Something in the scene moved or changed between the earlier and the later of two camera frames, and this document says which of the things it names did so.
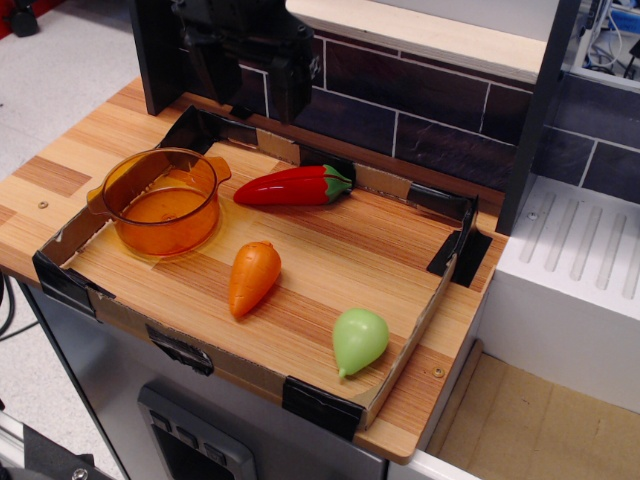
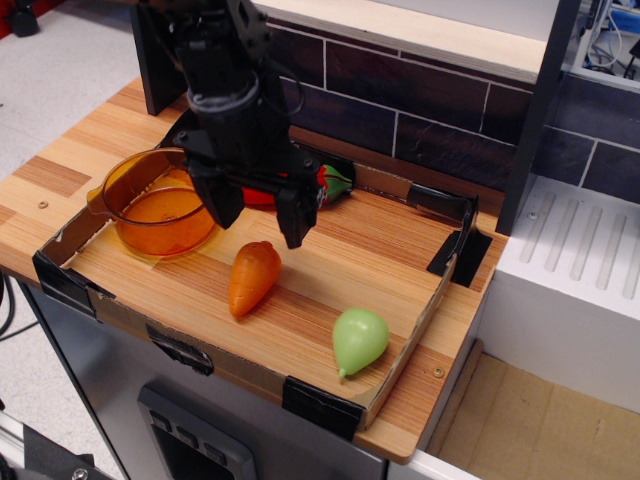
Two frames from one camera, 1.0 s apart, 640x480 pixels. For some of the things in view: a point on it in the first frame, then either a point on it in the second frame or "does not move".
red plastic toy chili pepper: x=294 y=187 does not move
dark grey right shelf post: x=541 y=114 does not move
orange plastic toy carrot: x=255 y=269 does not move
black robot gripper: x=264 y=27 to x=243 y=135
